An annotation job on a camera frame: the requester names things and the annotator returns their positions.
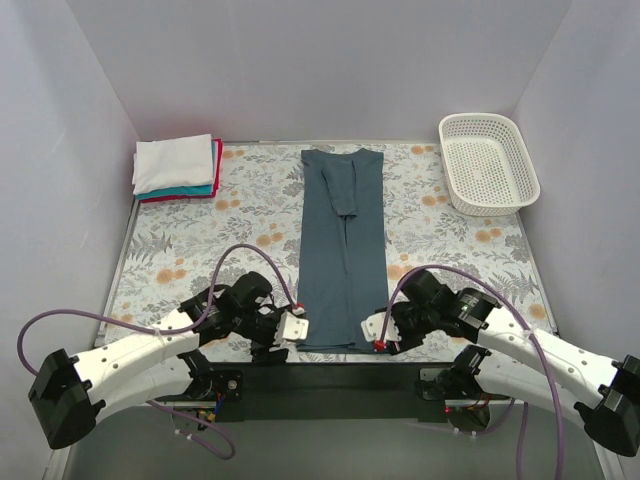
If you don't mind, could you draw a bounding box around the blue grey t shirt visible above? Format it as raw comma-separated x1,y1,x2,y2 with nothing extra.
297,149,388,353

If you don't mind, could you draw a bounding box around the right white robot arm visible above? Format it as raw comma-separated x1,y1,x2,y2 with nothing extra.
362,268,639,457

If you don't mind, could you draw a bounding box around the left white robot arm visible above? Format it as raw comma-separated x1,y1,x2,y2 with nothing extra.
28,271,305,450

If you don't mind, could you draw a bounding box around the floral table mat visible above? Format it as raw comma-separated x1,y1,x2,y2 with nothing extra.
98,143,556,344

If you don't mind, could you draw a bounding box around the teal folded t shirt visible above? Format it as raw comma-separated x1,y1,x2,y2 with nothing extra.
137,139,220,201

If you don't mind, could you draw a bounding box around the white plastic basket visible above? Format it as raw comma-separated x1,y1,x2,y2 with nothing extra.
438,113,541,217

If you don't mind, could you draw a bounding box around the white folded t shirt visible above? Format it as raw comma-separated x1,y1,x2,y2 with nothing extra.
133,134,214,195

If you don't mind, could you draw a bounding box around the red folded t shirt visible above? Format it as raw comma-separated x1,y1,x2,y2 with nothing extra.
141,138,224,205

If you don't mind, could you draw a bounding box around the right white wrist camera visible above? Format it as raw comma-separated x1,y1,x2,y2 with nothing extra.
361,310,402,355

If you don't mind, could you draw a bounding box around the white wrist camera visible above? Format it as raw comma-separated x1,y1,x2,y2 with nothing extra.
274,311,309,345
361,310,402,355

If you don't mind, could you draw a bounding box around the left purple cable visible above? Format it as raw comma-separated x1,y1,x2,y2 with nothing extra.
17,243,307,460

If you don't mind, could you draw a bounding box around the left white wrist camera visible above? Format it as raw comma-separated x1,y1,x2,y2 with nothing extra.
274,311,309,345

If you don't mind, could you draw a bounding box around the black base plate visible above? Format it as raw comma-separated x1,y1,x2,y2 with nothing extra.
177,362,505,423

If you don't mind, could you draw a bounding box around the aluminium frame rail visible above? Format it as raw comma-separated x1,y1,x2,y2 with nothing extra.
72,363,599,405

